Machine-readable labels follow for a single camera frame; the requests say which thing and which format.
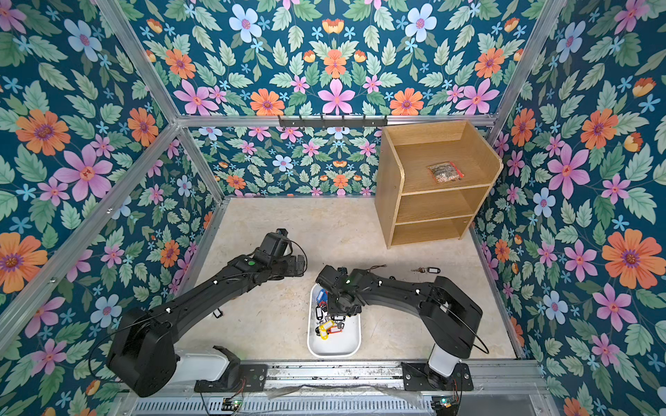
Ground pile of colourful key tags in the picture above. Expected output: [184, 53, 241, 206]
[314, 289, 345, 341]

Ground white storage tray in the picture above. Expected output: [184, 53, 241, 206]
[306, 284, 362, 359]

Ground black tag key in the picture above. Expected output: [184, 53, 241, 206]
[412, 267, 442, 275]

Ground wooden shelf cabinet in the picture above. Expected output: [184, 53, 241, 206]
[375, 121, 503, 248]

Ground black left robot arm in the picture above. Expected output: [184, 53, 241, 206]
[107, 251, 307, 398]

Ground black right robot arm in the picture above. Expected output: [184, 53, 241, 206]
[316, 265, 483, 380]

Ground clear bag of small parts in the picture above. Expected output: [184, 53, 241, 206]
[428, 161, 464, 184]

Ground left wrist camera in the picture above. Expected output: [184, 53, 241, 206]
[260, 228, 291, 258]

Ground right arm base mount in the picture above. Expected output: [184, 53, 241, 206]
[401, 362, 475, 392]

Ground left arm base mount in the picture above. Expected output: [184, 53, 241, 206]
[194, 364, 268, 393]

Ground black wall hook rail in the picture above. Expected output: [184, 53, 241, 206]
[277, 115, 389, 129]

